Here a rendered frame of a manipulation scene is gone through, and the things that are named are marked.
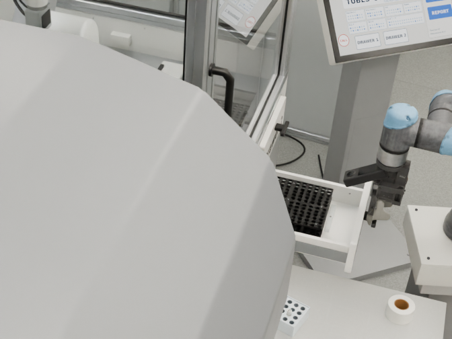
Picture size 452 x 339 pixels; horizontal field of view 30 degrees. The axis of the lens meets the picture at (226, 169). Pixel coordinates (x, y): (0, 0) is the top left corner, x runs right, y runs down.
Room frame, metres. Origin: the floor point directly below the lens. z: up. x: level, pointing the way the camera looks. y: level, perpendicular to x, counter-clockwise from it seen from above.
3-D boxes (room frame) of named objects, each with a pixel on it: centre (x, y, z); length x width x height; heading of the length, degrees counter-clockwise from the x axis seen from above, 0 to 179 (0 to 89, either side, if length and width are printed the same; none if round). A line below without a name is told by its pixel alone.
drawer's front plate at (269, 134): (2.11, -0.13, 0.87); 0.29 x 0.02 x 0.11; 167
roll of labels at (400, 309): (1.51, -0.48, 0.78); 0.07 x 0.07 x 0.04
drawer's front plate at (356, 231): (1.73, -0.37, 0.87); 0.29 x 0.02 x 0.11; 167
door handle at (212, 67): (1.38, 0.02, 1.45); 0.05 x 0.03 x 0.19; 77
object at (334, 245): (1.77, -0.17, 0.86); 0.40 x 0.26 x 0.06; 77
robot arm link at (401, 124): (1.72, -0.42, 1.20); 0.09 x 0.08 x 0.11; 76
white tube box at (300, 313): (1.47, -0.17, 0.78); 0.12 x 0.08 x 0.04; 60
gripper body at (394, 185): (1.72, -0.42, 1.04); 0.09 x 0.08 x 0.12; 77
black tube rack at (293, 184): (1.77, -0.18, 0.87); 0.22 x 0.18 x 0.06; 77
